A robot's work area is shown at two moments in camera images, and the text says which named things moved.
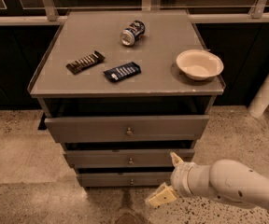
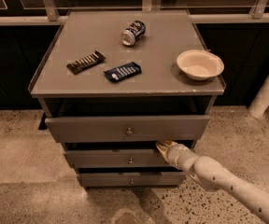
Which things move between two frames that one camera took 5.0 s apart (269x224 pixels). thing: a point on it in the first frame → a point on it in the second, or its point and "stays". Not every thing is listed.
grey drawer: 128,157 stays
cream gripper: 180,177 → 174,154
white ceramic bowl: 199,64 stays
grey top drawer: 75,128 stays
